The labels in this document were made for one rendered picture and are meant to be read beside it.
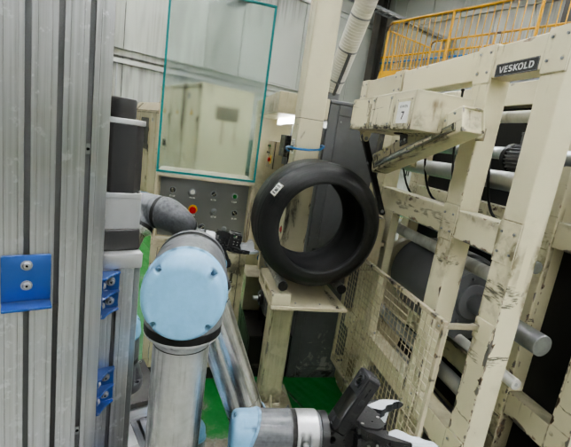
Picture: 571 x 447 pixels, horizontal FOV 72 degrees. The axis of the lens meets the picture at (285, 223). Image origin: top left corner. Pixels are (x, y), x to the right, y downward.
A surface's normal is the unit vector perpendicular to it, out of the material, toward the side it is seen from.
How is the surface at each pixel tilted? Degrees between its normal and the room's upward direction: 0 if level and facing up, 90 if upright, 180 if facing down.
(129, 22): 90
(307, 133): 90
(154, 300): 83
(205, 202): 90
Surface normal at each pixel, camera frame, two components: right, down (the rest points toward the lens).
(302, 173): -0.12, -0.50
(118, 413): 0.56, 0.25
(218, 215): 0.21, 0.23
